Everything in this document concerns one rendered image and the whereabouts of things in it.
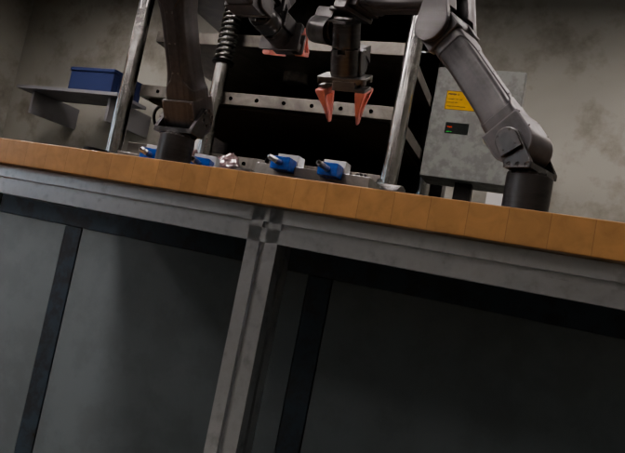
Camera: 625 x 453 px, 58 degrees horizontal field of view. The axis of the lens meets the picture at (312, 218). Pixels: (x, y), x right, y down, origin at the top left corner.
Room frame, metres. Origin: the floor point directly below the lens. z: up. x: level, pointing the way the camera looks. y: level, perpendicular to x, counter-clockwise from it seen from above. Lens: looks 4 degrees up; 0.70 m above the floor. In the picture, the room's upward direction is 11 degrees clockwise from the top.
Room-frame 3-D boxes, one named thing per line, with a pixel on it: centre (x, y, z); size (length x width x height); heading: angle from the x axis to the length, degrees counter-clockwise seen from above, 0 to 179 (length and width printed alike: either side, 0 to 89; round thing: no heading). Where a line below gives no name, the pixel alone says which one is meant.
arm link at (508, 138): (0.79, -0.28, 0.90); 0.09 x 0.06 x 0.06; 132
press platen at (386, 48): (2.51, 0.17, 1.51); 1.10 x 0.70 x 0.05; 70
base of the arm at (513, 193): (0.78, -0.29, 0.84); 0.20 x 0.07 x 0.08; 67
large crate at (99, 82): (5.31, 2.17, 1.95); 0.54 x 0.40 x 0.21; 67
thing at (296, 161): (1.19, 0.09, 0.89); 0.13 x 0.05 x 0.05; 160
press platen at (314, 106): (2.50, 0.17, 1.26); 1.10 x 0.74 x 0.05; 70
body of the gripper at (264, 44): (1.27, 0.16, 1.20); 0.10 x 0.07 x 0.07; 67
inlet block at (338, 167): (1.15, -0.01, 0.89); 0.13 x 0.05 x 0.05; 160
